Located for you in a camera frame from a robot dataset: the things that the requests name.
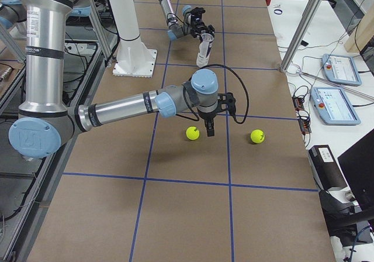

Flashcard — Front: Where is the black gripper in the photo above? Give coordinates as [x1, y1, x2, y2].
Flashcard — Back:
[190, 22, 215, 39]
[203, 116, 215, 137]

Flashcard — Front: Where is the far yellow tennis ball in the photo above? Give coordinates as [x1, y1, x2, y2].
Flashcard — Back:
[250, 129, 265, 144]

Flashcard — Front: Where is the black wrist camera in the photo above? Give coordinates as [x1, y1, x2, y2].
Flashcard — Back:
[191, 7, 206, 22]
[216, 92, 236, 118]

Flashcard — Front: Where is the yellow Wilson tennis ball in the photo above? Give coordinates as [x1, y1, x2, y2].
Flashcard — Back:
[185, 126, 200, 141]

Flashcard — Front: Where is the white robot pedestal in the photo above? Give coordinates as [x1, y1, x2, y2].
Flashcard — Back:
[109, 0, 157, 78]

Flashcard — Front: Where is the black monitor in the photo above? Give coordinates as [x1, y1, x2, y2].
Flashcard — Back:
[338, 130, 374, 209]

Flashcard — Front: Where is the lower teach pendant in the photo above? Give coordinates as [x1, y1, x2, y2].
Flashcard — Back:
[310, 87, 361, 126]

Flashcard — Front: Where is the upper teach pendant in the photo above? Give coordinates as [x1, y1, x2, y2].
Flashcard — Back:
[321, 54, 362, 86]

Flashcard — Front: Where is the black box on table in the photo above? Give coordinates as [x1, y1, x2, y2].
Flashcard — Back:
[308, 144, 347, 191]

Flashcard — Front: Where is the white blue tennis ball can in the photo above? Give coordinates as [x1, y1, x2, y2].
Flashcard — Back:
[196, 33, 214, 67]

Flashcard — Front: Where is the aluminium frame post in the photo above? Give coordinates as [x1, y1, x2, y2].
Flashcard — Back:
[280, 0, 322, 73]

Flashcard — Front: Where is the black camera cable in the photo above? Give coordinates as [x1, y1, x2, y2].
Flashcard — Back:
[175, 64, 251, 125]

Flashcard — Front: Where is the teach pendant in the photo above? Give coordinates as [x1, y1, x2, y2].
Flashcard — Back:
[321, 54, 362, 86]
[310, 87, 361, 126]

